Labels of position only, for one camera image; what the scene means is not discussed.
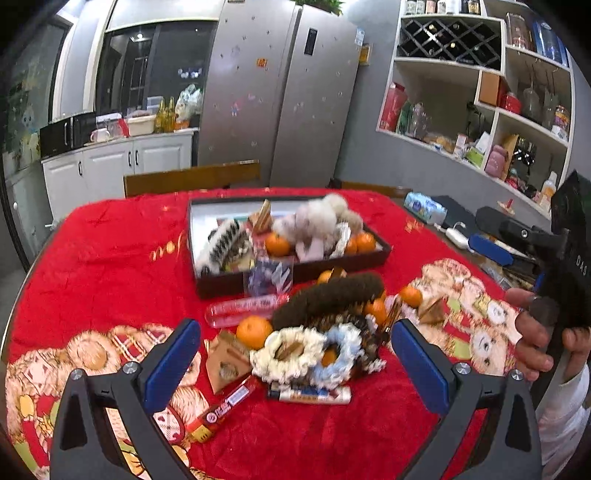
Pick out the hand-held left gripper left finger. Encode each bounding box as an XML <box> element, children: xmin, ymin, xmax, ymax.
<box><xmin>50</xmin><ymin>318</ymin><xmax>202</xmax><ymax>480</ymax></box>

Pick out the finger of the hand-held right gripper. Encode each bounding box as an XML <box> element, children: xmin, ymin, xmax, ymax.
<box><xmin>468</xmin><ymin>233</ymin><xmax>541</xmax><ymax>280</ymax></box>
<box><xmin>475</xmin><ymin>206</ymin><xmax>555</xmax><ymax>247</ymax></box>

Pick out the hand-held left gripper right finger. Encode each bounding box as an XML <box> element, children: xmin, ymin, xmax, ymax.
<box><xmin>392</xmin><ymin>318</ymin><xmax>542</xmax><ymax>480</ymax></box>

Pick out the gold lighter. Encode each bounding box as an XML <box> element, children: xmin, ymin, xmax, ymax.
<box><xmin>383</xmin><ymin>295</ymin><xmax>404</xmax><ymax>342</ymax></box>

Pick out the red sausage snack stick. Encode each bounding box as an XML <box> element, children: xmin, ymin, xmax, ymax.
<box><xmin>186</xmin><ymin>376</ymin><xmax>264</xmax><ymax>444</ymax></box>

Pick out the blue knitted scrunchie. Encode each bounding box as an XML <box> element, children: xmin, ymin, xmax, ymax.
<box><xmin>310</xmin><ymin>323</ymin><xmax>365</xmax><ymax>387</ymax></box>

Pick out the dark shallow gift box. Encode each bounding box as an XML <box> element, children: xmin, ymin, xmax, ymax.
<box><xmin>188</xmin><ymin>196</ymin><xmax>392</xmax><ymax>300</ymax></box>

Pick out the cream knitted scrunchie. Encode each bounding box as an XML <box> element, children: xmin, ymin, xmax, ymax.
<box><xmin>250</xmin><ymin>327</ymin><xmax>326</xmax><ymax>383</ymax></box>

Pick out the brown fuzzy hair clip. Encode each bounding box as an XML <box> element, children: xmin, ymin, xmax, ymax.
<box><xmin>271</xmin><ymin>272</ymin><xmax>386</xmax><ymax>330</ymax></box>

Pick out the white fuzzy hair clip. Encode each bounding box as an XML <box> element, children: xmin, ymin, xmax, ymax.
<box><xmin>196</xmin><ymin>219</ymin><xmax>252</xmax><ymax>273</ymax></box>

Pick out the printed snack bar packet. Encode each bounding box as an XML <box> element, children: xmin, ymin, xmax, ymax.
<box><xmin>245</xmin><ymin>258</ymin><xmax>294</xmax><ymax>296</ymax></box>

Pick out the white pompom hair tie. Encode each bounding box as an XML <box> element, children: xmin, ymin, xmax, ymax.
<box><xmin>272</xmin><ymin>198</ymin><xmax>338</xmax><ymax>243</ymax></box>

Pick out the person's right forearm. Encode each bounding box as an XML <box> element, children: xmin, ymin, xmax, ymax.
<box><xmin>536</xmin><ymin>360</ymin><xmax>591</xmax><ymax>468</ymax></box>

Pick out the person's right hand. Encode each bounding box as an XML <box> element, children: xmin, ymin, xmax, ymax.
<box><xmin>505</xmin><ymin>288</ymin><xmax>591</xmax><ymax>381</ymax></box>

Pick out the white power adapter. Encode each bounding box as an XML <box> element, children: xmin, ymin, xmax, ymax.
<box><xmin>445</xmin><ymin>222</ymin><xmax>472</xmax><ymax>250</ymax></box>

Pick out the wet wipes pack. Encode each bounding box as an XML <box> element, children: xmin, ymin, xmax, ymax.
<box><xmin>404</xmin><ymin>191</ymin><xmax>448</xmax><ymax>225</ymax></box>

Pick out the clear bottle with red cap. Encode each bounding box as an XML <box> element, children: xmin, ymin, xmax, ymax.
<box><xmin>205</xmin><ymin>295</ymin><xmax>289</xmax><ymax>328</ymax></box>

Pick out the red printed blanket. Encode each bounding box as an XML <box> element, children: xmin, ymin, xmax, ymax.
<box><xmin>0</xmin><ymin>187</ymin><xmax>522</xmax><ymax>480</ymax></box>

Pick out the white printed lighter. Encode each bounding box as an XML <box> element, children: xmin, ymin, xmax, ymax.
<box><xmin>267</xmin><ymin>383</ymin><xmax>352</xmax><ymax>406</ymax></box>

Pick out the red box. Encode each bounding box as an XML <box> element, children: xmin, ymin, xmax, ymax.
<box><xmin>379</xmin><ymin>83</ymin><xmax>406</xmax><ymax>132</ymax></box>

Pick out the white kitchen cabinet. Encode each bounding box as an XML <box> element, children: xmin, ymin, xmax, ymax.
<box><xmin>41</xmin><ymin>129</ymin><xmax>195</xmax><ymax>222</ymax></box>

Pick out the white plastic basin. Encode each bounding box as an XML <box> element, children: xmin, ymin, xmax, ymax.
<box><xmin>126</xmin><ymin>115</ymin><xmax>157</xmax><ymax>136</ymax></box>

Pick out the black microwave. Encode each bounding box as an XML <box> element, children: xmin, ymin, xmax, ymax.
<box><xmin>39</xmin><ymin>112</ymin><xmax>97</xmax><ymax>158</ymax></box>

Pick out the silver refrigerator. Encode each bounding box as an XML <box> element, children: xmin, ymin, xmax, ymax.
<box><xmin>196</xmin><ymin>0</ymin><xmax>361</xmax><ymax>189</ymax></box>

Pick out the plastic bag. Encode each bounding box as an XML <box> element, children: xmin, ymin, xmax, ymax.
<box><xmin>175</xmin><ymin>84</ymin><xmax>203</xmax><ymax>127</ymax></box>

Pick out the glass door with stickers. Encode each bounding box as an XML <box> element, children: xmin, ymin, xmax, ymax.
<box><xmin>0</xmin><ymin>23</ymin><xmax>70</xmax><ymax>278</ymax></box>

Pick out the brown bead bracelet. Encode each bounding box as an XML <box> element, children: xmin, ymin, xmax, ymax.
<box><xmin>355</xmin><ymin>318</ymin><xmax>386</xmax><ymax>374</ymax></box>

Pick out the beige plush hair tie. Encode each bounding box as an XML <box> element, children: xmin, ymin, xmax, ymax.
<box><xmin>323</xmin><ymin>194</ymin><xmax>365</xmax><ymax>234</ymax></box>

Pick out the white wall shelf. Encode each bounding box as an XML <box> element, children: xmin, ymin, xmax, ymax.
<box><xmin>376</xmin><ymin>0</ymin><xmax>575</xmax><ymax>220</ymax></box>

